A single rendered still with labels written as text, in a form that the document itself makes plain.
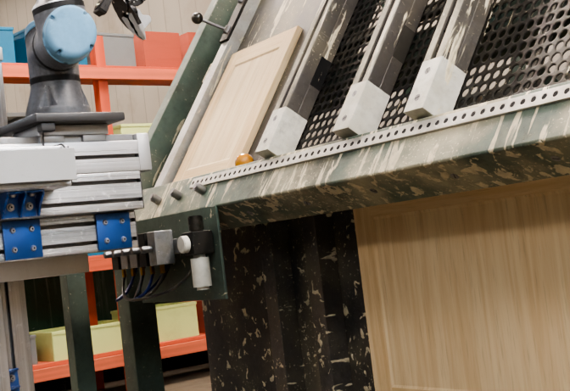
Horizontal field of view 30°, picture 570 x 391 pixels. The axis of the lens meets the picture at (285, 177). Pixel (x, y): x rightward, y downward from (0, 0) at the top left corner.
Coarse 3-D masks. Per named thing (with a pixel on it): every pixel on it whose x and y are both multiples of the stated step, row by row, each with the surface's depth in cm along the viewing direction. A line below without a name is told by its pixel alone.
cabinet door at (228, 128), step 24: (264, 48) 310; (288, 48) 296; (240, 72) 317; (264, 72) 301; (216, 96) 322; (240, 96) 307; (264, 96) 292; (216, 120) 312; (240, 120) 297; (192, 144) 317; (216, 144) 302; (240, 144) 287; (192, 168) 307; (216, 168) 292
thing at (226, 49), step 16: (256, 0) 340; (240, 16) 336; (240, 32) 335; (224, 48) 332; (224, 64) 330; (208, 80) 329; (208, 96) 326; (192, 112) 325; (192, 128) 322; (176, 144) 321; (176, 160) 318; (160, 176) 318
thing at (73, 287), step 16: (64, 288) 318; (80, 288) 319; (64, 304) 319; (80, 304) 318; (64, 320) 320; (80, 320) 317; (80, 336) 317; (80, 352) 316; (80, 368) 316; (80, 384) 315; (96, 384) 318
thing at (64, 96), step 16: (32, 80) 245; (48, 80) 243; (64, 80) 244; (80, 80) 249; (32, 96) 244; (48, 96) 243; (64, 96) 242; (80, 96) 245; (32, 112) 242; (48, 112) 241; (64, 112) 241; (80, 112) 243
